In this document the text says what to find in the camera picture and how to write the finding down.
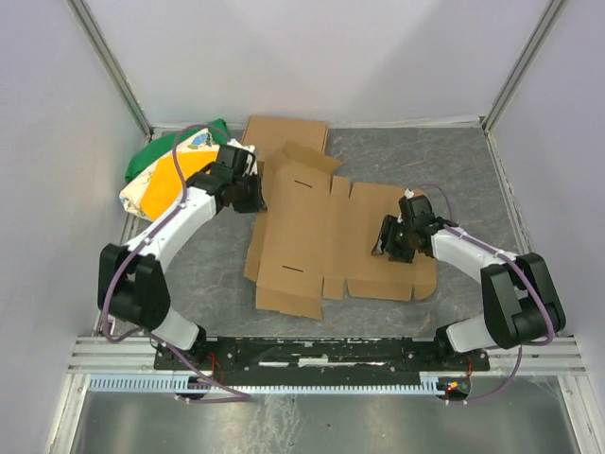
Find cardboard box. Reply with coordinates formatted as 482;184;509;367
244;142;437;320
240;115;329;161

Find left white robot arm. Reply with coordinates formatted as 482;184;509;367
97;140;267;358

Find closed folded cardboard box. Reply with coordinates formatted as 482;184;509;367
240;115;329;161

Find green yellow white cloth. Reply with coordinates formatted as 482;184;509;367
119;118;231;221

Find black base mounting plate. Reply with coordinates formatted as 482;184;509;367
153;336;492;387

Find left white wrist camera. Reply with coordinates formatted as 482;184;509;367
227;138;256;165

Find light blue slotted cable duct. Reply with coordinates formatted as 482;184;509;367
88;371;467;396

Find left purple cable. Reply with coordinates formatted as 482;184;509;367
101;124;254;406

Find aluminium front rail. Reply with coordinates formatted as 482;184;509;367
68;337;587;376

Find left aluminium frame post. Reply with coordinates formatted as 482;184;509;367
66;0;153;139

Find aluminium frame post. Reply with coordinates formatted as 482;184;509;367
66;0;153;139
481;0;568;134

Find right aluminium frame post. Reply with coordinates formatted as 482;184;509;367
481;0;568;134

